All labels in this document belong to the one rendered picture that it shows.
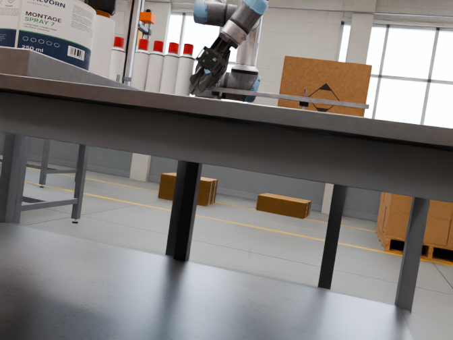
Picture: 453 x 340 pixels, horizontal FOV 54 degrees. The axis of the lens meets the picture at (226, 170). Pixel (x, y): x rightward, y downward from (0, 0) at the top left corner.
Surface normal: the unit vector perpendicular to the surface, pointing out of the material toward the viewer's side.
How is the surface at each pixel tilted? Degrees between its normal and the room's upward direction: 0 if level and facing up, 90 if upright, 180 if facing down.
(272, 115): 90
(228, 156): 90
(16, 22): 90
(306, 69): 90
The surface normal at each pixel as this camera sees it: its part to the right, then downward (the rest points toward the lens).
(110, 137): -0.24, 0.02
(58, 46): 0.65, 0.14
